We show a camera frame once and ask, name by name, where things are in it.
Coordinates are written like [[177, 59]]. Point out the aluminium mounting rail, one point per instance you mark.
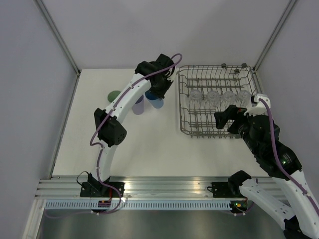
[[135, 188]]

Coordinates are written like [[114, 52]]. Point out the right aluminium frame post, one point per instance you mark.
[[272, 68]]

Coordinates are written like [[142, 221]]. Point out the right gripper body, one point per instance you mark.
[[244, 128]]

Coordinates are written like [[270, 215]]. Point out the left aluminium frame post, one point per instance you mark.
[[60, 40]]

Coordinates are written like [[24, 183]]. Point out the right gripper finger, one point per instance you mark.
[[234, 128], [221, 118]]

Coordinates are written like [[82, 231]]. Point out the grey wire dish rack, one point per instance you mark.
[[200, 122]]

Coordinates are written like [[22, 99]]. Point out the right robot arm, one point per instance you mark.
[[299, 219]]

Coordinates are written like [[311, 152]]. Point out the green plastic cup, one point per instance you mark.
[[113, 95]]

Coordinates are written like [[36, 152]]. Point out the purple plastic cup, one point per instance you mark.
[[138, 107]]

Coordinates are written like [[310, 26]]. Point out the white slotted cable duct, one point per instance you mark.
[[140, 205]]

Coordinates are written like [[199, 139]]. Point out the blue plastic cup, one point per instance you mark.
[[156, 102]]

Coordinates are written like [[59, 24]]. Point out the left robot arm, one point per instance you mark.
[[110, 133]]

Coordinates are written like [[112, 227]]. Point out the clear glass cup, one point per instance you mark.
[[195, 98], [228, 98], [212, 98], [243, 98]]

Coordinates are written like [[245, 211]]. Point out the aluminium frame post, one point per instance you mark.
[[272, 68], [60, 40]]

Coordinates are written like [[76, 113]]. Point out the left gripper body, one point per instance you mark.
[[160, 89]]

